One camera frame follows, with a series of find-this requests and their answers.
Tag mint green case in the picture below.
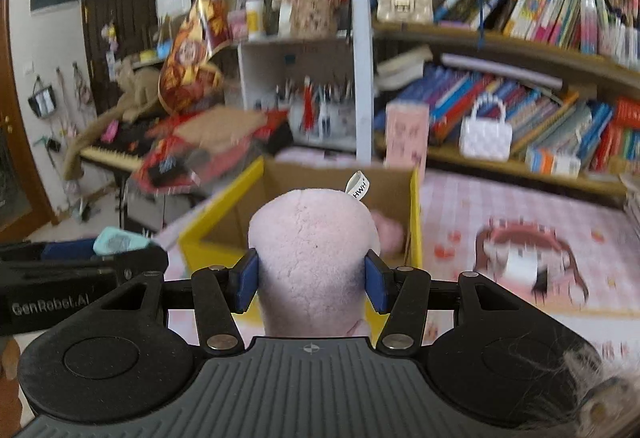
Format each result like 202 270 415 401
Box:
93 227 151 255

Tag row of tall books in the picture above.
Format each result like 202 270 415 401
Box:
420 0 640 69

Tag white bottle yellow label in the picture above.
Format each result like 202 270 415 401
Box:
245 0 266 40

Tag pen holder with pens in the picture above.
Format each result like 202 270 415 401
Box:
275 76 353 139

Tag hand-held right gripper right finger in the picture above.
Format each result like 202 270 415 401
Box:
365 251 531 354

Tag orange and white box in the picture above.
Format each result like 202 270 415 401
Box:
525 148 583 178

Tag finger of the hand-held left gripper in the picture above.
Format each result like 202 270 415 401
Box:
0 245 170 286
0 241 101 262

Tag pile of red packets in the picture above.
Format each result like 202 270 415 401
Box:
132 111 296 194

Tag white shelf unit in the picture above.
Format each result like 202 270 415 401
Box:
237 38 358 151

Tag hanging striped bag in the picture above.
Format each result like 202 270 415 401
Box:
27 76 56 119

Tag white plastic block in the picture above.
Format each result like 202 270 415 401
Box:
500 251 543 286

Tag yellow cardboard box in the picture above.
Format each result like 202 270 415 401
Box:
178 155 424 319

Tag red tassel ornament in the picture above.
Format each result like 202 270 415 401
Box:
300 77 317 131

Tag piano keyboard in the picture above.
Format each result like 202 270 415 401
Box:
80 118 166 174

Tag brown wooden door frame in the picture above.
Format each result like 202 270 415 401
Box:
0 0 58 226

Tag salmon pink plush toy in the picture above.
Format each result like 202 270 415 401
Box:
370 211 405 254

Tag wooden bookshelf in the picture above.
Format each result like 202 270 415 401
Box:
365 0 640 199

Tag row of colourful books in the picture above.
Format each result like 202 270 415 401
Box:
375 63 640 174

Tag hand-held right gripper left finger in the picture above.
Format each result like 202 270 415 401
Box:
102 249 260 354

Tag white quilted pearl-handle handbag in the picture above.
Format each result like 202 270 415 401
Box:
459 93 513 162

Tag pink sticker pen holder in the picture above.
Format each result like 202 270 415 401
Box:
385 101 431 169

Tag white shelf post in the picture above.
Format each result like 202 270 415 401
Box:
344 0 375 161

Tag grey furry toy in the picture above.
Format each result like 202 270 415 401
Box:
562 340 640 438

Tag red gold foil decoration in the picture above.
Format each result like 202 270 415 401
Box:
159 0 233 114

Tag pale pink plush pig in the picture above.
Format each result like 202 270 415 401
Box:
247 171 383 338

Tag flat lying white books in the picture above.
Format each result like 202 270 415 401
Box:
375 46 435 90

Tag brown plush toy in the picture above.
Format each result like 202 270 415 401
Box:
65 58 166 179

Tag brown cardboard piece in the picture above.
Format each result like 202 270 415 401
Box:
172 106 268 154

